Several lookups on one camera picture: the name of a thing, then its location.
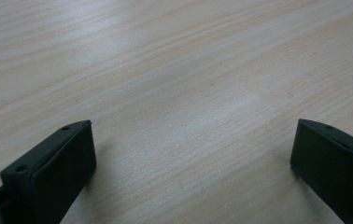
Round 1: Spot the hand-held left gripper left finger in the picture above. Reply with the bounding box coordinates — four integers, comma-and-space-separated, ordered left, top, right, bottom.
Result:
0, 119, 97, 224

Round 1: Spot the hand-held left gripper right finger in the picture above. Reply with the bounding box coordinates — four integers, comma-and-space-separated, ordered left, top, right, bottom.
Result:
289, 118, 353, 224

